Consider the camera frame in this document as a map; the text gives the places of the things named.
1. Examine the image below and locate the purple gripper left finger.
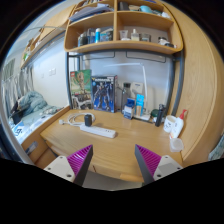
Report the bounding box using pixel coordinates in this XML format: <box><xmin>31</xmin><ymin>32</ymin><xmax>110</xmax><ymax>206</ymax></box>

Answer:
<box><xmin>67</xmin><ymin>145</ymin><xmax>93</xmax><ymax>186</ymax></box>

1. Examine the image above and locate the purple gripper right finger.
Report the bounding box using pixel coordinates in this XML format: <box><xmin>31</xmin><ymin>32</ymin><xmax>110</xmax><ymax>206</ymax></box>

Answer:
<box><xmin>135</xmin><ymin>145</ymin><xmax>161</xmax><ymax>185</ymax></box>

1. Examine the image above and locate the black charger plug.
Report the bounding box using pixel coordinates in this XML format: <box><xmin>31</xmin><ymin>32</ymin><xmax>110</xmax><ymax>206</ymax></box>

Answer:
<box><xmin>84</xmin><ymin>114</ymin><xmax>92</xmax><ymax>127</ymax></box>

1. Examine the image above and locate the clear plastic cup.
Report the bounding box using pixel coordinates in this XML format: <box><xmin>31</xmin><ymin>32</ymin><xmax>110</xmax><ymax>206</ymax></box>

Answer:
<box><xmin>170</xmin><ymin>138</ymin><xmax>184</xmax><ymax>152</ymax></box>

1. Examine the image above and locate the white power strip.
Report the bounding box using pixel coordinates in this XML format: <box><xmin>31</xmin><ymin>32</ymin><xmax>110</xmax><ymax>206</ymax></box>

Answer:
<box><xmin>80</xmin><ymin>125</ymin><xmax>116</xmax><ymax>138</ymax></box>

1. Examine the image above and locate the white mug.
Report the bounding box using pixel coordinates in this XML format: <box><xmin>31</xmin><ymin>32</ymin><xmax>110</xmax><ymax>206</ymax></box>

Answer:
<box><xmin>163</xmin><ymin>115</ymin><xmax>176</xmax><ymax>133</ymax></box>

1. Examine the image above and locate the wooden desk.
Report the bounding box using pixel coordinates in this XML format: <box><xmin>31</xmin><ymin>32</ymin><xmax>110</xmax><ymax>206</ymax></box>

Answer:
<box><xmin>22</xmin><ymin>107</ymin><xmax>182</xmax><ymax>182</ymax></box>

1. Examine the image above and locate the white desk lamp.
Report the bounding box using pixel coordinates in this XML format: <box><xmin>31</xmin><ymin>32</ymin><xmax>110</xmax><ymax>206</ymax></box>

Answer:
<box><xmin>111</xmin><ymin>63</ymin><xmax>150</xmax><ymax>122</ymax></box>

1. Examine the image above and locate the black cylindrical bottle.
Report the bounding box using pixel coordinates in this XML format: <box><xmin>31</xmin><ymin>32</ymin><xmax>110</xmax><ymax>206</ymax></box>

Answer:
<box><xmin>155</xmin><ymin>104</ymin><xmax>165</xmax><ymax>127</ymax></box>

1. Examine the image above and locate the white pump lotion bottle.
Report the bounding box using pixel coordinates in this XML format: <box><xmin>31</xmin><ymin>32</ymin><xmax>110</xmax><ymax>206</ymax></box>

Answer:
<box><xmin>169</xmin><ymin>109</ymin><xmax>187</xmax><ymax>139</ymax></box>

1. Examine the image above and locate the blue white small box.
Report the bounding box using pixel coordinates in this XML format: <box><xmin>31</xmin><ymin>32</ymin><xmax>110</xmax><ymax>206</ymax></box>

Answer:
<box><xmin>123</xmin><ymin>98</ymin><xmax>135</xmax><ymax>119</ymax></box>

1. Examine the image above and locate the light blue tall box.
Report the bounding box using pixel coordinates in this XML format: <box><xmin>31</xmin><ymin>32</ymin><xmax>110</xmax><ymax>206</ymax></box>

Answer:
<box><xmin>135</xmin><ymin>94</ymin><xmax>144</xmax><ymax>116</ymax></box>

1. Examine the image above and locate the bed with teal bedding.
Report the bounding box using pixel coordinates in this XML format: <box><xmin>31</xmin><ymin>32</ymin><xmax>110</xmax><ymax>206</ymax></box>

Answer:
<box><xmin>9</xmin><ymin>91</ymin><xmax>61</xmax><ymax>143</ymax></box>

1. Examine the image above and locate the blue robot model box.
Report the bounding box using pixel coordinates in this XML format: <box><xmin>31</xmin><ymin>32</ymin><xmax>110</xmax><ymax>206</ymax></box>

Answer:
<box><xmin>91</xmin><ymin>75</ymin><xmax>117</xmax><ymax>113</ymax></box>

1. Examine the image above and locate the grey water bottle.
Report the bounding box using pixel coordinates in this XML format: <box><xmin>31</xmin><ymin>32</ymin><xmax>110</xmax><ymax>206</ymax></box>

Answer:
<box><xmin>121</xmin><ymin>82</ymin><xmax>131</xmax><ymax>109</ymax></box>

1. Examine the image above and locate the green Groot model box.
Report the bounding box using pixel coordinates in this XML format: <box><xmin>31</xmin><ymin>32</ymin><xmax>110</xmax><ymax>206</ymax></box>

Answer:
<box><xmin>70</xmin><ymin>69</ymin><xmax>92</xmax><ymax>110</ymax></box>

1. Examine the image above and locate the blue spray can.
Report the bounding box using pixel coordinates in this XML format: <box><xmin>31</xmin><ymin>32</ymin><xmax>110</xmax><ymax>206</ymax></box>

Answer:
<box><xmin>95</xmin><ymin>28</ymin><xmax>101</xmax><ymax>43</ymax></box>

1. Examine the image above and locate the white coiled cable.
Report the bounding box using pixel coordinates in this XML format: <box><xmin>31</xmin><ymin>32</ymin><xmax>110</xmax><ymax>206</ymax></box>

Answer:
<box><xmin>58</xmin><ymin>111</ymin><xmax>97</xmax><ymax>128</ymax></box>

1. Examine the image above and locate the wooden wall shelf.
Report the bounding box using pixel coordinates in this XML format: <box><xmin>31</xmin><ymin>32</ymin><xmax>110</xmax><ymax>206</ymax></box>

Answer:
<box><xmin>64</xmin><ymin>0</ymin><xmax>183</xmax><ymax>55</ymax></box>

